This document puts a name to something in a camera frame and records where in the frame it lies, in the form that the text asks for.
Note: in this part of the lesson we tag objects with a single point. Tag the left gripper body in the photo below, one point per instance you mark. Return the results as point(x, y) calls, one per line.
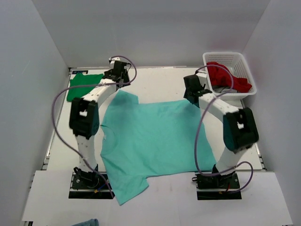
point(126, 77)

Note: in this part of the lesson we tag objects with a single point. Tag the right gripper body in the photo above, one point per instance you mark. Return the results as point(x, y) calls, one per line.
point(186, 94)

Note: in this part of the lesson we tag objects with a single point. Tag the teal t-shirt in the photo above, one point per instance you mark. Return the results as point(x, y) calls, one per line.
point(149, 140)

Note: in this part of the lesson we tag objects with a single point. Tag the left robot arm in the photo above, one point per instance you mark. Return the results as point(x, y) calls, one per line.
point(85, 123)

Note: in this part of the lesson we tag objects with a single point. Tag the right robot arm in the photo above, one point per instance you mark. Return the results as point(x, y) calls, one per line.
point(238, 127)

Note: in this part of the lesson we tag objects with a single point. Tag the grey garment in basket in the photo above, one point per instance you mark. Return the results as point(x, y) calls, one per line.
point(223, 89)

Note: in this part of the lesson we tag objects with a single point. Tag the red t-shirt in basket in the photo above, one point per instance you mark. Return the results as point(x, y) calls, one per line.
point(220, 76)

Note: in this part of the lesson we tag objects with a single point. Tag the blue label sticker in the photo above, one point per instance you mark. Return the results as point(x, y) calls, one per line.
point(80, 71)

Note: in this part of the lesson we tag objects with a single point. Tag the white plastic basket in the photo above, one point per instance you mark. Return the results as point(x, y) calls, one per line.
point(236, 63)

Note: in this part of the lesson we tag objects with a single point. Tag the dark teal cloth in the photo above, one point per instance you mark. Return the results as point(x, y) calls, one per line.
point(91, 222)

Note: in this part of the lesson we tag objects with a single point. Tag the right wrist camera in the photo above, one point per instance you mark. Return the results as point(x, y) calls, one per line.
point(202, 75)

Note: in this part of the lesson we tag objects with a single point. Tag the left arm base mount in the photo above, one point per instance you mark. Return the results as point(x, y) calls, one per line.
point(83, 189)

